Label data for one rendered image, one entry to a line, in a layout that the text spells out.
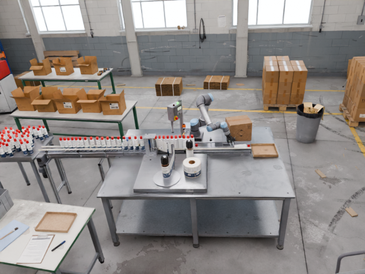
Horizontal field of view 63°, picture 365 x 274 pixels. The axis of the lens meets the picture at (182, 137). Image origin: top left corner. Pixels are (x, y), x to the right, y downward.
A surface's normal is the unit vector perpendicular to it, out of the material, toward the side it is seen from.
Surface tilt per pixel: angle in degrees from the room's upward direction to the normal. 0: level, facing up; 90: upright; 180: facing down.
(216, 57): 90
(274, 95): 88
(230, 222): 3
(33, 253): 1
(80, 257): 0
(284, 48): 90
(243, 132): 90
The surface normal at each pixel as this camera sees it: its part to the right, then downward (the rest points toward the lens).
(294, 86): -0.24, 0.50
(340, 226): -0.07, -0.86
